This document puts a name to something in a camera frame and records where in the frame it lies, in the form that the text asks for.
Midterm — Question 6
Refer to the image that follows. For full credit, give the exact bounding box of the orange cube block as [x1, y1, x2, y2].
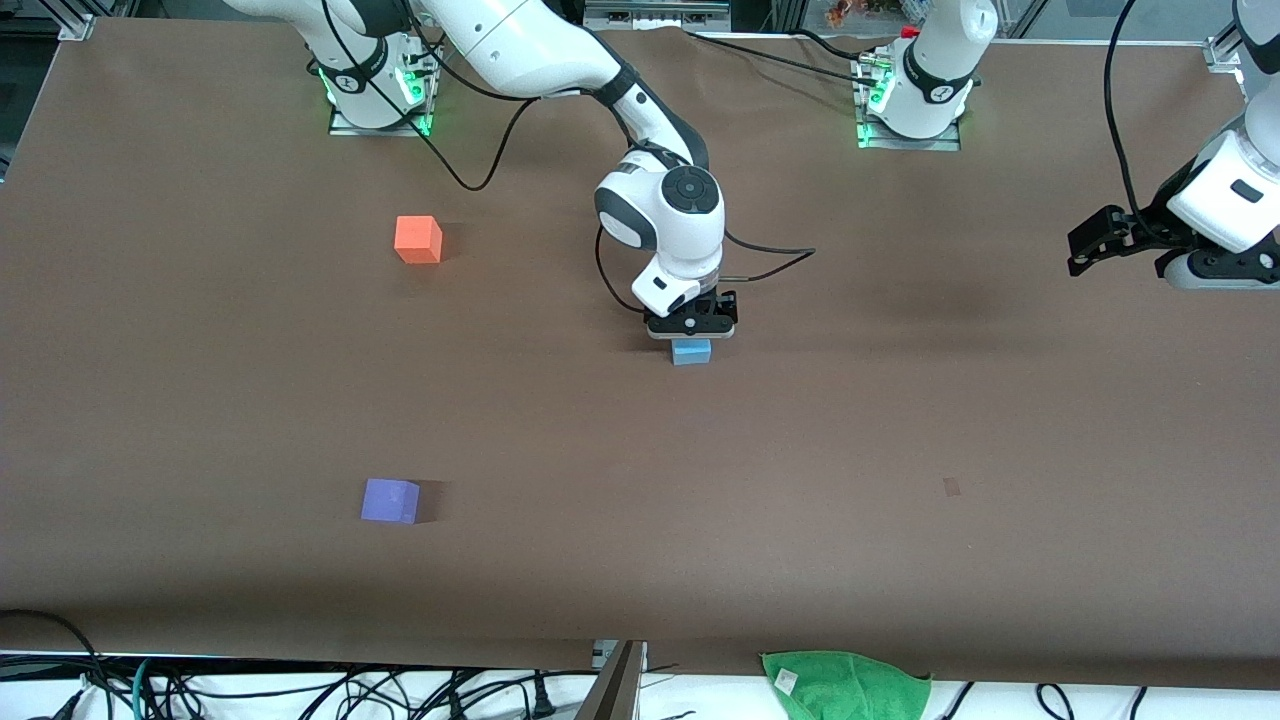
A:
[394, 215, 444, 265]

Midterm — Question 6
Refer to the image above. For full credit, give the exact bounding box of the purple cube block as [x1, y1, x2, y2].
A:
[361, 478, 421, 526]

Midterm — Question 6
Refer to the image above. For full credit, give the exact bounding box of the green cloth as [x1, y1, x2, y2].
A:
[760, 650, 933, 720]

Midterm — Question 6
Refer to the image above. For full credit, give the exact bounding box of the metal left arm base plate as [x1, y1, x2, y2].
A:
[855, 55, 963, 153]

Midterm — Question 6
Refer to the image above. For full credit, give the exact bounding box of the black cable on table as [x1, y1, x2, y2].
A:
[685, 30, 883, 87]

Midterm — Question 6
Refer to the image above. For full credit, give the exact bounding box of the aluminium frame profile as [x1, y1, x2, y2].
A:
[583, 0, 733, 31]

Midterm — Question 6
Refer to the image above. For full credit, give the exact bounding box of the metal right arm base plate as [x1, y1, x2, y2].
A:
[328, 45, 433, 138]

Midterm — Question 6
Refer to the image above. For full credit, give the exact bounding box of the grey metal post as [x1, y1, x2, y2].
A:
[573, 640, 647, 720]

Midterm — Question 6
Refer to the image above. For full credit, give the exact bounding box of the thick black floor cable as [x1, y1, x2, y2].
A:
[0, 609, 117, 720]

